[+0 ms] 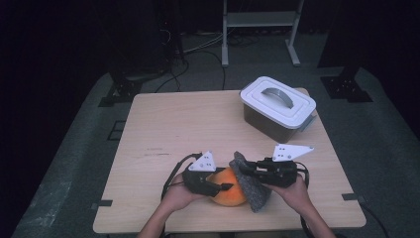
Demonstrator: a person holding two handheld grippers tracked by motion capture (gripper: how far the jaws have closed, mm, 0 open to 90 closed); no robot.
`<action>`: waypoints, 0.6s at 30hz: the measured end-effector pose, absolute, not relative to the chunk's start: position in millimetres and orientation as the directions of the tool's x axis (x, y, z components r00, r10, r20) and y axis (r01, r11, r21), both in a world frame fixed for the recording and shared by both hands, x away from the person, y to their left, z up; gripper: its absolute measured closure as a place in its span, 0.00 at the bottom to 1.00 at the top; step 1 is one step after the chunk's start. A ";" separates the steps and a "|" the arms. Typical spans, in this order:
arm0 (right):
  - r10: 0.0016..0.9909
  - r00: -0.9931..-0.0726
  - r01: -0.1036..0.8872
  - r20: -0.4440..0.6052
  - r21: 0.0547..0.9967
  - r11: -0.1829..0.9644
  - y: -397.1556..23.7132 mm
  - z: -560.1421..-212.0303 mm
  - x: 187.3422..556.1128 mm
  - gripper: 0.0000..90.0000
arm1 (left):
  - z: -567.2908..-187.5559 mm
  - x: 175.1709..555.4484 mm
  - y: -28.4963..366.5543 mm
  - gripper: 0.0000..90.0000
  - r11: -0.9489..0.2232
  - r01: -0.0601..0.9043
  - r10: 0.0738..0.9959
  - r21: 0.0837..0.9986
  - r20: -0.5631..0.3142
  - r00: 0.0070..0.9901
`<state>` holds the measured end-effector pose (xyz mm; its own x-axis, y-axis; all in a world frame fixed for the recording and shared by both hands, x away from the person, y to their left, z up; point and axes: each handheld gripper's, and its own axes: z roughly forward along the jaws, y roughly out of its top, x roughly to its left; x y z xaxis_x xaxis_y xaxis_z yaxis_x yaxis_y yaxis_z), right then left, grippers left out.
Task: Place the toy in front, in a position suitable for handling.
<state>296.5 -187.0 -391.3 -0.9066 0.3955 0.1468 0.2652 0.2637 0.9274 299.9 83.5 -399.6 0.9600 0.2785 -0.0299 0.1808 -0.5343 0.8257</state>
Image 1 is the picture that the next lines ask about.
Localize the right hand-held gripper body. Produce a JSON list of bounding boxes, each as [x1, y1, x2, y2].
[[262, 143, 315, 188]]

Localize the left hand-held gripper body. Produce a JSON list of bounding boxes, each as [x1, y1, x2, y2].
[[181, 151, 221, 198]]

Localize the orange plush toy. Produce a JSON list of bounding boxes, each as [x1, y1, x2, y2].
[[207, 167, 250, 208]]

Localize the grey cloth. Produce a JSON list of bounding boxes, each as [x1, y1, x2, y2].
[[229, 151, 272, 213]]

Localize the brown transparent storage box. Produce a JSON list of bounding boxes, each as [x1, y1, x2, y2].
[[243, 103, 317, 145]]

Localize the white lid with grey handle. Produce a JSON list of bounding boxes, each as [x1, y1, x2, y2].
[[240, 75, 317, 131]]

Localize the person's left hand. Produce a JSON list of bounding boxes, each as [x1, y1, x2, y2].
[[161, 174, 208, 213]]

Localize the person's right hand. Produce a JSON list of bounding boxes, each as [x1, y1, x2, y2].
[[263, 175, 313, 210]]

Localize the white metal stand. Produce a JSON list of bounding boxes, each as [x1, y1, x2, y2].
[[221, 0, 305, 68]]

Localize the right hand-held gripper cable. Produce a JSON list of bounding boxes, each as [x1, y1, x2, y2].
[[293, 161, 326, 238]]

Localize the hand-held gripper cable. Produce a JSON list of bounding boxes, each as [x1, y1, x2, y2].
[[293, 161, 326, 238], [160, 152, 203, 238]]

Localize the left hand-held gripper cable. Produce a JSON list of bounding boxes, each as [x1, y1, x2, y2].
[[160, 152, 203, 238]]

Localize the black floor cable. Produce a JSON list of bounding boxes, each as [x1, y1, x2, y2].
[[182, 49, 228, 92], [359, 200, 391, 238]]

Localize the black stand with base plate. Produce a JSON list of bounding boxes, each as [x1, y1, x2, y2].
[[98, 0, 186, 108], [317, 0, 374, 104]]

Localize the white floor cables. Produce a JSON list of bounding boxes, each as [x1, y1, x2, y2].
[[181, 31, 226, 56]]

